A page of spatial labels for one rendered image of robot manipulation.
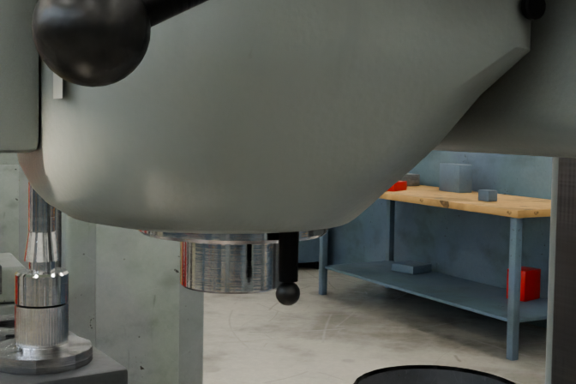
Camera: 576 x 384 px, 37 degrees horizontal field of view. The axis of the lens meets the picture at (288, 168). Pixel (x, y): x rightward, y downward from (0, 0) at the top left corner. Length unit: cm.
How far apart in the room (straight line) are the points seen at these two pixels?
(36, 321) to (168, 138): 51
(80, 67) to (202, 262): 17
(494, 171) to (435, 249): 91
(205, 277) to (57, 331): 44
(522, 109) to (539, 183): 566
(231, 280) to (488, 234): 607
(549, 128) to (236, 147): 14
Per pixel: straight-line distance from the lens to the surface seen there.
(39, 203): 78
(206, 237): 34
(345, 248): 791
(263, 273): 37
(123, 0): 22
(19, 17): 33
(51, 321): 79
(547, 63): 37
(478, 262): 651
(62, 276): 79
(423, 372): 268
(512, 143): 39
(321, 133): 31
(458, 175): 615
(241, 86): 28
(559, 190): 73
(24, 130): 33
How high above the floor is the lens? 135
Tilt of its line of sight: 3 degrees down
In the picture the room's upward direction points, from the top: 1 degrees clockwise
